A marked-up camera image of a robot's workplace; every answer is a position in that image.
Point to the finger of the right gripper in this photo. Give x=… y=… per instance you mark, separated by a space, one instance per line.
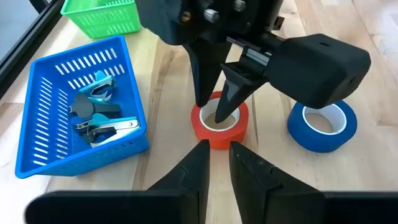
x=236 y=84
x=205 y=71

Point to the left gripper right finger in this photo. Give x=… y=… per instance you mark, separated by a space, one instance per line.
x=258 y=193

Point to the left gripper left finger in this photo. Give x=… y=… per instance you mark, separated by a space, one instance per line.
x=196 y=174

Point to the red tape roll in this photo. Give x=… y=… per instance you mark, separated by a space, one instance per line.
x=224 y=140

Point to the blue tape roll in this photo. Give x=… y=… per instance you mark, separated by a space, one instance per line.
x=314 y=141

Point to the black staple remover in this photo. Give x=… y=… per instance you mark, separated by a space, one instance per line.
x=82 y=105

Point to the green plastic basket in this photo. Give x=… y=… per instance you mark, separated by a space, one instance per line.
x=102 y=21

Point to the blue plastic basket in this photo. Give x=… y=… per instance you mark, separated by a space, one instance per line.
x=46 y=77

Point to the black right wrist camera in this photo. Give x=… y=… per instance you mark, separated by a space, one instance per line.
x=317 y=71

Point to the black table edge rail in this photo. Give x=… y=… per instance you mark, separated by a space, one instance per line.
x=18 y=57

